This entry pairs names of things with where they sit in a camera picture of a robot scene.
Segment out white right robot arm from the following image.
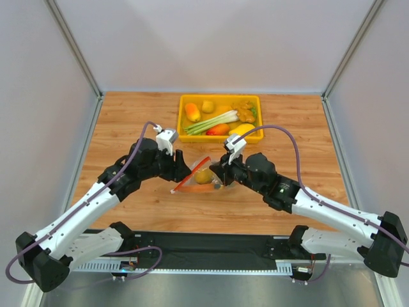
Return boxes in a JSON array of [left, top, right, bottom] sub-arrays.
[[210, 153, 408, 278]]

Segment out aluminium frame post right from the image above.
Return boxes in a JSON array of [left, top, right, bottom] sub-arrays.
[[321, 0, 386, 101]]

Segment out aluminium frame post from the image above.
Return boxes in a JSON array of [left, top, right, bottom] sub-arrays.
[[45, 0, 104, 99], [321, 0, 386, 101]]

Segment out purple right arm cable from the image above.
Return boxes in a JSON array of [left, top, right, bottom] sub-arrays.
[[231, 124, 409, 285]]

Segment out red orange fake mango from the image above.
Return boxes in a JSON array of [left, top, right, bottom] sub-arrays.
[[205, 123, 230, 136]]

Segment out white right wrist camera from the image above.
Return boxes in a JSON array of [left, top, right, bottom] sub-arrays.
[[224, 133, 247, 165]]

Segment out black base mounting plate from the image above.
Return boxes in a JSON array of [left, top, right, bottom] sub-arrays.
[[95, 229, 327, 271]]

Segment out green fake scallion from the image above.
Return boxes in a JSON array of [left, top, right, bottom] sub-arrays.
[[184, 110, 239, 136]]

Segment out round yellow fake potato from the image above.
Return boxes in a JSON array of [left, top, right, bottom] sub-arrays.
[[201, 100, 215, 114]]

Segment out clear zip top bag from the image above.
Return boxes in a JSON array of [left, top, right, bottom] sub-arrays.
[[170, 156, 236, 194]]

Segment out brown fake ginger root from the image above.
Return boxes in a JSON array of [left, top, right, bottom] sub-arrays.
[[231, 101, 256, 123]]

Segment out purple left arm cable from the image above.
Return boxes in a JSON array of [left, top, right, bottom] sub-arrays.
[[5, 120, 163, 284]]

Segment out aluminium frame post left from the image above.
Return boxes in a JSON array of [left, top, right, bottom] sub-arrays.
[[45, 0, 104, 99]]

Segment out yellow plastic tray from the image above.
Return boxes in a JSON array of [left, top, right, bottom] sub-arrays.
[[176, 95, 263, 143]]

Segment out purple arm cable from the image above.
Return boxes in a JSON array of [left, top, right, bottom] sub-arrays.
[[231, 124, 409, 285], [5, 120, 163, 284]]

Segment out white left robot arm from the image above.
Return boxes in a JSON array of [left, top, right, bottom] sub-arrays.
[[15, 130, 192, 292]]

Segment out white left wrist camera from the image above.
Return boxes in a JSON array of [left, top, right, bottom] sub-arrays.
[[153, 125, 179, 156]]

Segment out small yellow red mango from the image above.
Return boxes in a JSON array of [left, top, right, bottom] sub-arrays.
[[184, 103, 201, 123]]

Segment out aluminium slotted rail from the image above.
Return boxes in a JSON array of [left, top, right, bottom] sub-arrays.
[[63, 232, 390, 275]]

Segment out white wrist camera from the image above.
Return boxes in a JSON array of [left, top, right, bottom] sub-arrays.
[[224, 133, 247, 165], [153, 125, 179, 156]]

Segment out yellow fake mango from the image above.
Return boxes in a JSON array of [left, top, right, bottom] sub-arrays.
[[229, 123, 255, 136]]

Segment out green fake grapes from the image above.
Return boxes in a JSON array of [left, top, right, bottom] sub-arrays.
[[250, 104, 258, 119]]

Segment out yellow fake lemon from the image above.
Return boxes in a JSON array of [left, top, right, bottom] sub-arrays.
[[194, 168, 214, 185]]

